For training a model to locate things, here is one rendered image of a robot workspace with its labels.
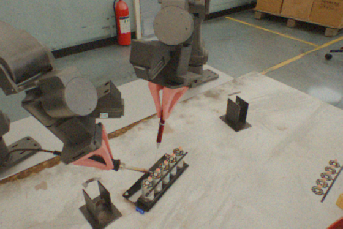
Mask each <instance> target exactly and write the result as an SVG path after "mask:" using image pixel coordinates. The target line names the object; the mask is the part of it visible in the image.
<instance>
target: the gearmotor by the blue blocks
mask: <svg viewBox="0 0 343 229"><path fill-rule="evenodd" d="M141 188H142V199H143V200H145V201H151V200H153V198H154V190H153V191H152V192H151V193H150V194H149V195H148V196H147V197H146V196H145V195H146V193H148V192H149V190H151V188H152V187H150V188H148V189H146V188H144V187H141Z"/></svg>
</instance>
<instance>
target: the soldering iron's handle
mask: <svg viewBox="0 0 343 229"><path fill-rule="evenodd" d="M61 153H62V152H60V151H56V150H55V151H54V152H53V155H58V156H61ZM88 158H89V159H91V160H95V161H97V162H99V163H103V164H105V165H106V162H105V160H104V158H103V157H100V156H97V155H94V154H93V155H92V156H90V157H88ZM111 161H112V162H113V169H112V170H115V171H118V170H119V168H120V162H121V161H120V159H118V160H115V159H111Z"/></svg>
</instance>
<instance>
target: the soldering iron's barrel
mask: <svg viewBox="0 0 343 229"><path fill-rule="evenodd" d="M124 169H126V170H133V171H139V172H142V173H148V172H149V170H146V169H143V168H138V167H131V166H128V165H126V164H125V163H122V162H120V168H119V170H124Z"/></svg>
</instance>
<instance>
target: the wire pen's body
mask: <svg viewBox="0 0 343 229"><path fill-rule="evenodd" d="M165 125H166V122H165V121H164V120H163V105H162V113H161V116H160V121H159V130H158V133H157V138H156V143H161V142H162V134H163V131H164V127H165Z"/></svg>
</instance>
